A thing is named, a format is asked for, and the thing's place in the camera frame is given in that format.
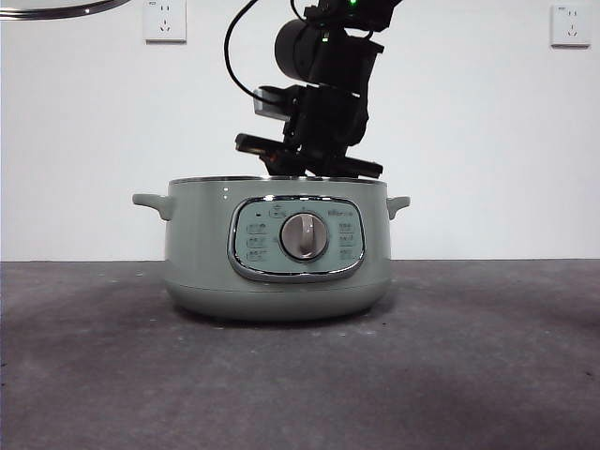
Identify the sage green electric pot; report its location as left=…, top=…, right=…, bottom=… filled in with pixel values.
left=132, top=175, right=412, bottom=323

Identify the glass lid with green knob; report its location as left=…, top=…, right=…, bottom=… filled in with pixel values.
left=0, top=0, right=132, bottom=21

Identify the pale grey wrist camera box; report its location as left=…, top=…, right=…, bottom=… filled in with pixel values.
left=252, top=86, right=296, bottom=121

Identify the black cable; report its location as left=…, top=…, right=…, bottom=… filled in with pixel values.
left=223, top=0, right=264, bottom=102

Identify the white wall socket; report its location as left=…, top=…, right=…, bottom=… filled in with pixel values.
left=142, top=0, right=188, bottom=46
left=549, top=3, right=592, bottom=49

